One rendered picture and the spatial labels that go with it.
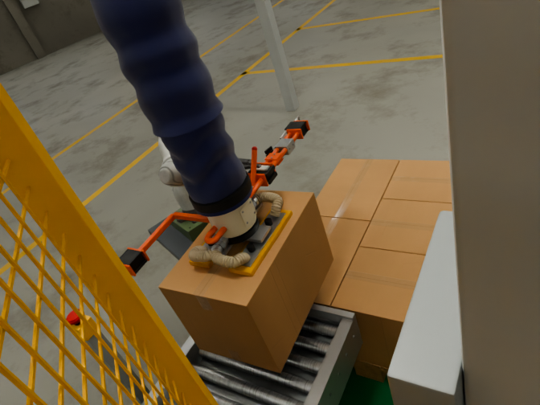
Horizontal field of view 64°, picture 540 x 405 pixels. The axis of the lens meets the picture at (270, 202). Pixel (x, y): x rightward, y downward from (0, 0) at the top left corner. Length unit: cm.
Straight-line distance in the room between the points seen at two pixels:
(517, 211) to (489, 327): 10
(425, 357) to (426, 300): 5
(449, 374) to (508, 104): 21
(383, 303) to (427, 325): 162
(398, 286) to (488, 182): 183
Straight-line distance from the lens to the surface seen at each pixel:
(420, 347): 37
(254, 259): 153
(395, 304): 198
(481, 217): 25
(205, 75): 133
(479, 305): 30
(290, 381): 185
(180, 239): 242
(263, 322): 155
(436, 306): 39
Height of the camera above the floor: 208
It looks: 34 degrees down
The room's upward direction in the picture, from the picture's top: 20 degrees counter-clockwise
